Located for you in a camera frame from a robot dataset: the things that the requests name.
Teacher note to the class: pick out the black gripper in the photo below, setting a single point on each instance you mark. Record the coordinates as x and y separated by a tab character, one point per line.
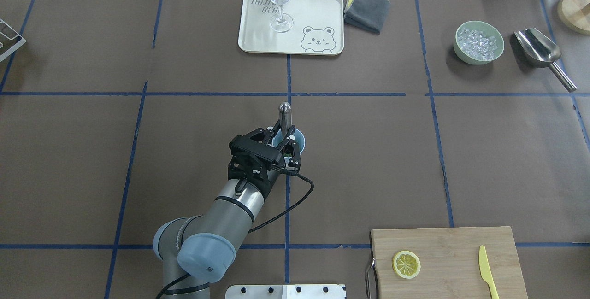
292	150

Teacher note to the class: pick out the steel muddler black tip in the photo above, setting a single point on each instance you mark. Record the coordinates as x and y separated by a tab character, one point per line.
285	118

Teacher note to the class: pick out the yellow lemon half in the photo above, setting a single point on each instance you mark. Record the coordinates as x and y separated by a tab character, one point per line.
406	264

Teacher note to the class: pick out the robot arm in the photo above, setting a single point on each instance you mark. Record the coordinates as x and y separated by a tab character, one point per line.
197	251

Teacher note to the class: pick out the light blue plastic cup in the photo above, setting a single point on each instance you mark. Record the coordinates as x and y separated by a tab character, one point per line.
298	135

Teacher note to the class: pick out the cream bear serving tray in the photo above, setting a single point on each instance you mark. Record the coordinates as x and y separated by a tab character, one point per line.
318	28

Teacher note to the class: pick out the grey folded cloth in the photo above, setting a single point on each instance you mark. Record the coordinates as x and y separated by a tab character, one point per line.
369	15

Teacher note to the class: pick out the bamboo cutting board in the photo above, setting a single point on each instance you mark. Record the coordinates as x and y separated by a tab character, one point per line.
450	266

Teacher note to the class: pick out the green bowl of ice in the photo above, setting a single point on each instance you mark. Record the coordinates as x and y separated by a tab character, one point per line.
477	42

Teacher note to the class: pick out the yellow plastic knife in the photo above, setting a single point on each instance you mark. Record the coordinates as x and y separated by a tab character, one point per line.
485	272

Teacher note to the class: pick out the steel ice scoop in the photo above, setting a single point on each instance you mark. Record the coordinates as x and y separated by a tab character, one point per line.
542	52

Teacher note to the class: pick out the wooden mug tree stand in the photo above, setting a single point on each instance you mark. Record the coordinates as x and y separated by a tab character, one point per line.
575	14

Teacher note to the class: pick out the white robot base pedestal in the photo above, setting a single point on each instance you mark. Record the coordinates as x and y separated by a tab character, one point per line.
287	291

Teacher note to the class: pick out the white wire cup rack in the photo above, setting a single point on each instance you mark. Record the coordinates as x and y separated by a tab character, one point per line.
10	40

